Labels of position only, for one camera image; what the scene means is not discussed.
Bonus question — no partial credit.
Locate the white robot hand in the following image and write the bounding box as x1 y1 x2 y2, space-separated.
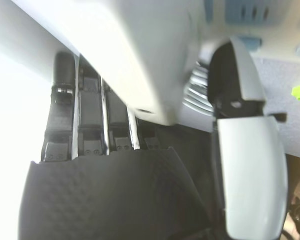
16 36 290 240

